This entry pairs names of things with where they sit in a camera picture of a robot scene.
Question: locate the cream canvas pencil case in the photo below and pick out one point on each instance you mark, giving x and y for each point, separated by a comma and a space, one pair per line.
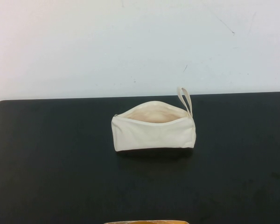
154, 130

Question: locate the yellow-brown object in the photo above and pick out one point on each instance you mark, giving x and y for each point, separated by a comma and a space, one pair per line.
145, 221

